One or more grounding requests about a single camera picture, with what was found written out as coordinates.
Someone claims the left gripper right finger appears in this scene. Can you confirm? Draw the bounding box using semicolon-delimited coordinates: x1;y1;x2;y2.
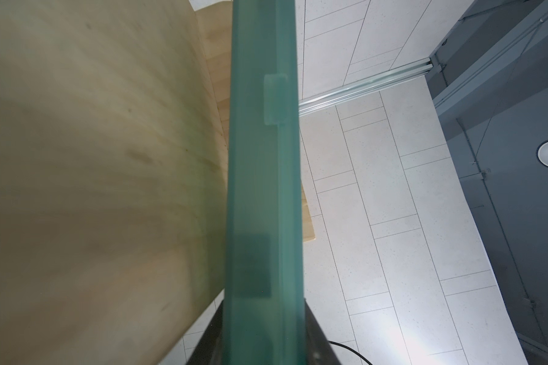
304;303;340;365

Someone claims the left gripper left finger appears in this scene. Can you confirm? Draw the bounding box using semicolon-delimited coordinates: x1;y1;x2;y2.
187;304;223;365

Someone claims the dark green pencil case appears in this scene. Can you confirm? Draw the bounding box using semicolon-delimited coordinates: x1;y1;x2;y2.
223;1;307;364

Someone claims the wooden two-tier shelf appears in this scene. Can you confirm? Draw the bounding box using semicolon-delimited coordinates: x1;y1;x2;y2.
0;0;316;365

